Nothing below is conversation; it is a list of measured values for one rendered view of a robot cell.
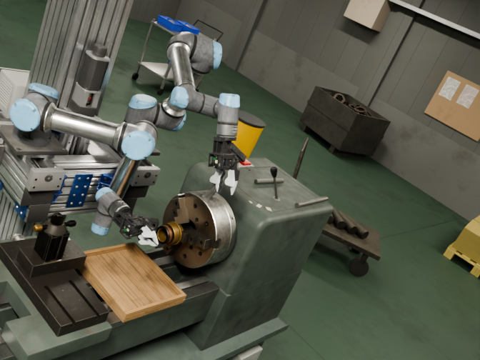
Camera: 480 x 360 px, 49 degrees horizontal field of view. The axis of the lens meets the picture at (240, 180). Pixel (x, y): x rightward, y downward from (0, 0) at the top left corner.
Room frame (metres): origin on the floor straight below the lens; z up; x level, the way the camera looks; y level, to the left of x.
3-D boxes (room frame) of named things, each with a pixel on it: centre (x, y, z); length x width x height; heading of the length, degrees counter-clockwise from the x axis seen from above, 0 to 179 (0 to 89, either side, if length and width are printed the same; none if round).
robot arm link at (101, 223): (1.91, 0.45, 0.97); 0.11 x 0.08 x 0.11; 11
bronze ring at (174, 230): (1.84, 0.17, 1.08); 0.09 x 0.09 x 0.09; 56
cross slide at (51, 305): (1.45, 0.44, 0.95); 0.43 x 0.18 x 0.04; 56
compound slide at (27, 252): (1.51, 0.48, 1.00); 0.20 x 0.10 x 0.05; 146
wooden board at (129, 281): (1.73, 0.24, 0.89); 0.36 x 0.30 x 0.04; 56
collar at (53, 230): (1.49, 0.50, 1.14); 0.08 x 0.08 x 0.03
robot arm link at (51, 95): (1.94, 0.85, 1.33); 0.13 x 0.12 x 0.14; 11
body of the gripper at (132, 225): (1.80, 0.32, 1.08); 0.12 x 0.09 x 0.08; 56
